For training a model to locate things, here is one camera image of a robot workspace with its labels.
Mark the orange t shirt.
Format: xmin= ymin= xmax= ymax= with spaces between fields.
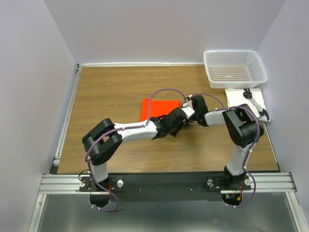
xmin=140 ymin=98 xmax=180 ymax=121

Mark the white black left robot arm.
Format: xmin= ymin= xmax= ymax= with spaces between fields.
xmin=82 ymin=107 xmax=194 ymax=191

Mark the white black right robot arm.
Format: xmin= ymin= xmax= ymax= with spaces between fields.
xmin=187 ymin=95 xmax=264 ymax=189

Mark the white plastic mesh basket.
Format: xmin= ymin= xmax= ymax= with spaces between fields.
xmin=203 ymin=50 xmax=267 ymax=89

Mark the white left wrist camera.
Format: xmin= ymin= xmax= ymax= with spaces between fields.
xmin=181 ymin=100 xmax=195 ymax=119

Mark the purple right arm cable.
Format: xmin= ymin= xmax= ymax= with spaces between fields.
xmin=190 ymin=93 xmax=261 ymax=208

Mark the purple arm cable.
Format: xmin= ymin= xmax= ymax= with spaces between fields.
xmin=85 ymin=88 xmax=188 ymax=212
xmin=190 ymin=93 xmax=261 ymax=208

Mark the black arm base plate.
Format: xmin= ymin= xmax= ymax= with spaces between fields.
xmin=79 ymin=172 xmax=252 ymax=207

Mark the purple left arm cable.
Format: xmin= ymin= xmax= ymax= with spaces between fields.
xmin=85 ymin=88 xmax=188 ymax=212

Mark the aluminium front frame rail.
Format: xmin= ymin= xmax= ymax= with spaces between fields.
xmin=39 ymin=173 xmax=297 ymax=194

